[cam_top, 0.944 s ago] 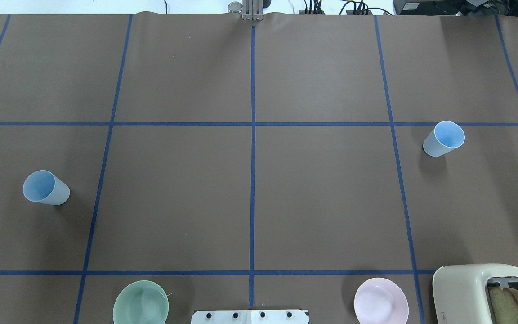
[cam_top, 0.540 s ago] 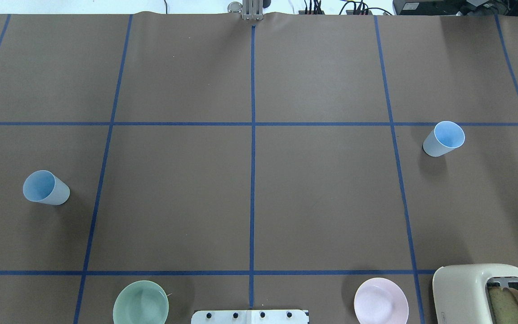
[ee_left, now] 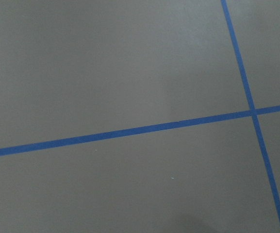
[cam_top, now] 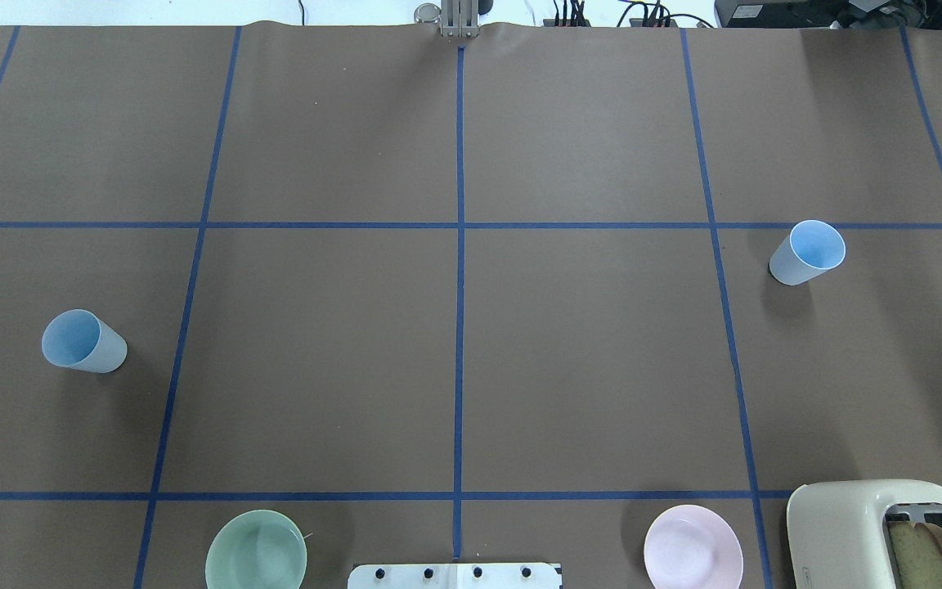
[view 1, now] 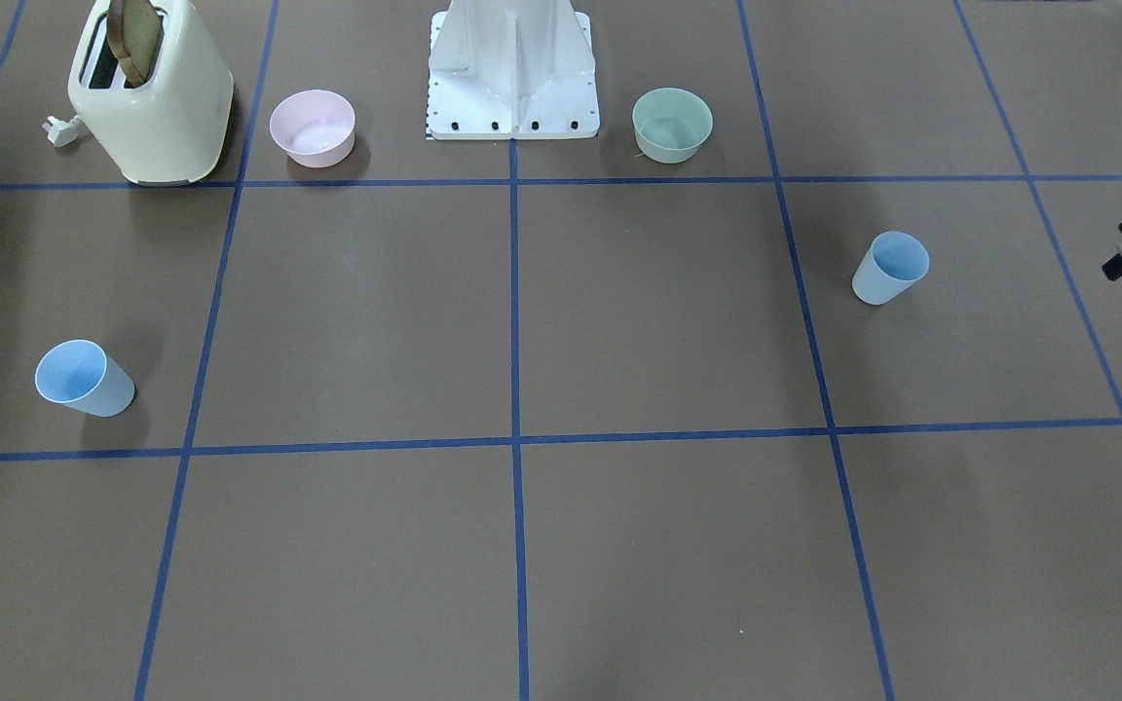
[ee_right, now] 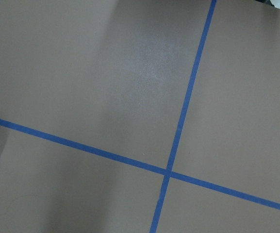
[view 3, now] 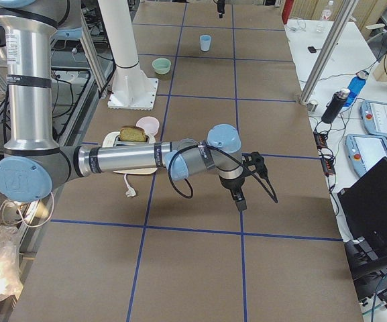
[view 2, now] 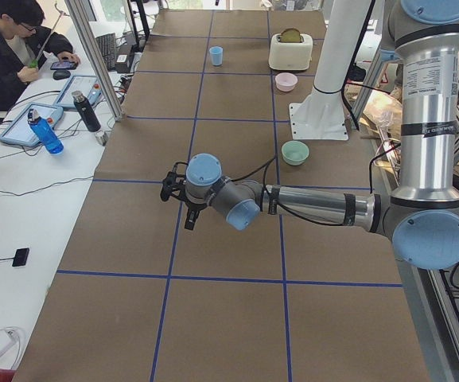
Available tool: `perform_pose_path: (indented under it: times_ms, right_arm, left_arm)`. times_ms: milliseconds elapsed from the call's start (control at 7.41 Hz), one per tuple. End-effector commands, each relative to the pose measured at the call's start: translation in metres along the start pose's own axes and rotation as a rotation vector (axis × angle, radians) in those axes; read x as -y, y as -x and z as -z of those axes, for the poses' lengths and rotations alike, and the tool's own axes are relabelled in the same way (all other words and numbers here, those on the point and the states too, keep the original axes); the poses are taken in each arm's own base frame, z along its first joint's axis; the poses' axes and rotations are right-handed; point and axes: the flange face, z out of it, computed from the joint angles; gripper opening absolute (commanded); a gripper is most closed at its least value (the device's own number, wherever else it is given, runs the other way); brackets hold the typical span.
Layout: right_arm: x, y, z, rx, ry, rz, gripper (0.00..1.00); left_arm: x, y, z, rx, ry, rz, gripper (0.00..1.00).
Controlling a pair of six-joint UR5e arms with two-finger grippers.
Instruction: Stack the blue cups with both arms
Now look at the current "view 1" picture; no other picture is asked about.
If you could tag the light blue cup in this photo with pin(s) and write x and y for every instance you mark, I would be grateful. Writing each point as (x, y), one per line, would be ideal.
(894, 262)
(80, 375)

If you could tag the green bowl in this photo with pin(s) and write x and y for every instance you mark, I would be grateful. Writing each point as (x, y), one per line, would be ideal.
(671, 124)

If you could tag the pink bowl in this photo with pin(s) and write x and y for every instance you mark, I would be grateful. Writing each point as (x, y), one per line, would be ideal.
(315, 128)

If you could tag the cream toaster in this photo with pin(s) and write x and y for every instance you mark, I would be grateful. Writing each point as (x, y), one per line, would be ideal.
(171, 130)

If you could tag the bread slice in toaster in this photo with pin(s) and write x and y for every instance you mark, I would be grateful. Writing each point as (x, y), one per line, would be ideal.
(134, 35)

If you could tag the white toaster plug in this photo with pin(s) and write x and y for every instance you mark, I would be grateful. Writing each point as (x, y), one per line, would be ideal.
(61, 133)

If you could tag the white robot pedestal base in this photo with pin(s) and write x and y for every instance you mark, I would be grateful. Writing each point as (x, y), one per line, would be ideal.
(511, 70)

